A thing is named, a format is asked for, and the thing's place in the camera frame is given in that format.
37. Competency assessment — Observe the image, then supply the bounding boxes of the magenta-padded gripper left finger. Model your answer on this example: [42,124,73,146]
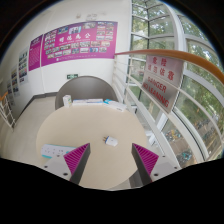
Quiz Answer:
[41,142,92,186]

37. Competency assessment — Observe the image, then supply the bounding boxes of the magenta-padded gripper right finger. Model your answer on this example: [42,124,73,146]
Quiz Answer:
[131,142,183,186]

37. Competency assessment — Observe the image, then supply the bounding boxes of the white charger with blue face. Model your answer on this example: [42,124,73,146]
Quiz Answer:
[101,135,119,148]

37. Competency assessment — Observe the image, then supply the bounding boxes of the white power strip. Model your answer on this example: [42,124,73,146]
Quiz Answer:
[40,143,77,160]

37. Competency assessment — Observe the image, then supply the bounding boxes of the small white green box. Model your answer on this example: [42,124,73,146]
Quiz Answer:
[62,94,73,108]

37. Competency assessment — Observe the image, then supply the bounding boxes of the white blue flat box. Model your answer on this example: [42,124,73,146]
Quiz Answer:
[103,98,128,113]

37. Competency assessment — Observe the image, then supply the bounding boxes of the silver danger sign red lettering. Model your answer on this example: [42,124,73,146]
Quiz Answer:
[141,54,184,114]

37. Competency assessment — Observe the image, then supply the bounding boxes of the white stair railing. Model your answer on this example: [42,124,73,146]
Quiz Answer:
[0,91,17,129]

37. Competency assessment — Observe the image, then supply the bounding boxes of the white railing with orange handrail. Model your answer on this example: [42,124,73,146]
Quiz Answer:
[112,49,224,161]

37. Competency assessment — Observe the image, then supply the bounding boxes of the curved glass window wall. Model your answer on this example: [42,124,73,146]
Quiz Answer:
[128,0,224,161]

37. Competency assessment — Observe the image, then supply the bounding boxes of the row of wall photo panels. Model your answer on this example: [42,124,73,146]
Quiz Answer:
[5,48,30,101]

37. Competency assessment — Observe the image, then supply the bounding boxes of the narrow magenta wall poster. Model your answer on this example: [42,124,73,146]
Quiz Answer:
[28,34,44,72]

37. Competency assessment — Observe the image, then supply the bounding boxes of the large magenta wall poster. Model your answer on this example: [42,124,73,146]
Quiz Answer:
[40,20,119,68]

